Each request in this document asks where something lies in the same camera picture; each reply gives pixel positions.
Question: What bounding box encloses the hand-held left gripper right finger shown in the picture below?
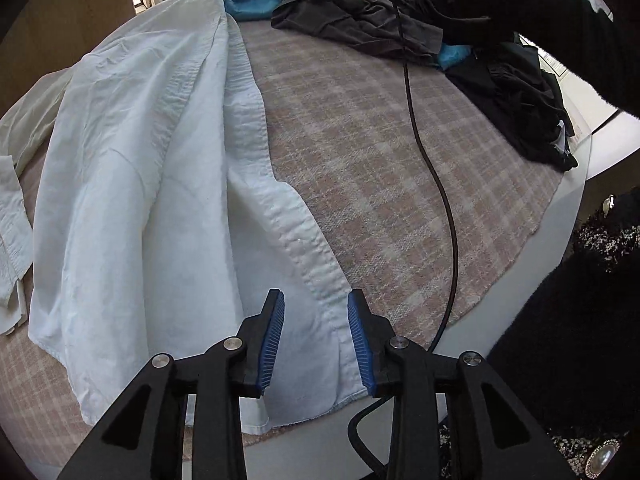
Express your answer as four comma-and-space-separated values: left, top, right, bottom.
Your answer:
346, 289, 578, 480

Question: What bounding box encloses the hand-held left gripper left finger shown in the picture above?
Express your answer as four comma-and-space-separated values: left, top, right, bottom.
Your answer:
57, 289, 286, 480

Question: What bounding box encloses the white shirt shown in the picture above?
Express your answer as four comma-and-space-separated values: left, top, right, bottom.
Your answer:
0, 0, 376, 436

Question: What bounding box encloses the blue cloth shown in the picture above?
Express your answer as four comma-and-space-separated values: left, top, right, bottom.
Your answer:
223, 0, 473, 71

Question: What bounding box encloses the dark grey garment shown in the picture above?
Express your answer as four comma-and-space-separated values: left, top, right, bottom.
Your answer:
270, 0, 446, 66

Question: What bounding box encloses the pink checked blanket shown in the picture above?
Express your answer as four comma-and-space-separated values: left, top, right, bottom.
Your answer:
0, 25, 566, 466

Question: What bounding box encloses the light wooden board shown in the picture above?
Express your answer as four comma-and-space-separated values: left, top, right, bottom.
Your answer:
0, 0, 138, 116

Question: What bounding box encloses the black cable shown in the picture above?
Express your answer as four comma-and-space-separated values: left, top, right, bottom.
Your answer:
347, 0, 458, 480

